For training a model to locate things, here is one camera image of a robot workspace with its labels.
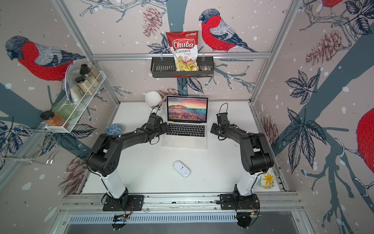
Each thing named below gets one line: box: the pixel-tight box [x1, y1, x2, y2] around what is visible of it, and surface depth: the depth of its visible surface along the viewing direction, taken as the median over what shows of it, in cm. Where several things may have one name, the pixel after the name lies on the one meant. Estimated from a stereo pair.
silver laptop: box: [161, 95, 209, 150], surface depth 103 cm
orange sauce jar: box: [40, 110, 67, 128], surface depth 62 cm
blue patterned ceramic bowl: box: [104, 123, 123, 136], surface depth 103 cm
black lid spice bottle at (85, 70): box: [79, 63, 99, 88], surface depth 83 cm
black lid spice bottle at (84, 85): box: [74, 75, 96, 96], surface depth 79 cm
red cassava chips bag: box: [166, 30, 199, 72], surface depth 83 cm
